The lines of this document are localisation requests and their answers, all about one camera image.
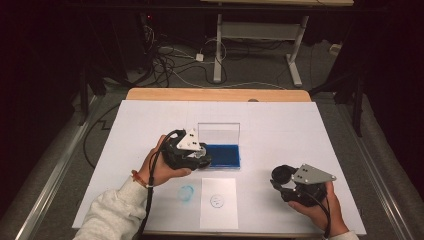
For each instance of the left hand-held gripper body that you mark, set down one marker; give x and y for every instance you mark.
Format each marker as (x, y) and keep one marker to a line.
(190, 141)

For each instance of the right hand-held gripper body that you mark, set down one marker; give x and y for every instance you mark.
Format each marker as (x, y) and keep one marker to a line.
(313, 175)

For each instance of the clear round stamp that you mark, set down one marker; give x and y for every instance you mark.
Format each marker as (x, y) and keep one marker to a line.
(199, 154)

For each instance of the blue ink pad clear case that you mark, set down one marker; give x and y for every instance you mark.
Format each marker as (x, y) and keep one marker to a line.
(223, 156)

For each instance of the person's right hand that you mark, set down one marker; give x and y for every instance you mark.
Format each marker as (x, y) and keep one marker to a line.
(320, 215)

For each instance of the person's left hand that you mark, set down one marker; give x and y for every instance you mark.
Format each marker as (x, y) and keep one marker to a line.
(160, 173)

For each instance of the large white board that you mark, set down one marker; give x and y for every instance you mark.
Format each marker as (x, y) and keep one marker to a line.
(283, 133)

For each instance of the wooden table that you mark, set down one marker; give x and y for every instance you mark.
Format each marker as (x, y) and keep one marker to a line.
(216, 94)

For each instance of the white paper sheet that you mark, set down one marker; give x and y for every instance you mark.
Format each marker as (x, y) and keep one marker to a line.
(226, 216)

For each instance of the white power adapter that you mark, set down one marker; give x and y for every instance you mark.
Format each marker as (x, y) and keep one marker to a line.
(199, 57)

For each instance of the white-framed desk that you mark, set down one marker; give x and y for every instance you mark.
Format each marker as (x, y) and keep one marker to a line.
(256, 30)

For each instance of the white power strip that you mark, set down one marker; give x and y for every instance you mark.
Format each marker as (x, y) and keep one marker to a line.
(335, 49)

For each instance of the aluminium floor rail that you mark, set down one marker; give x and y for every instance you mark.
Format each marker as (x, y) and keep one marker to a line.
(376, 180)
(56, 170)

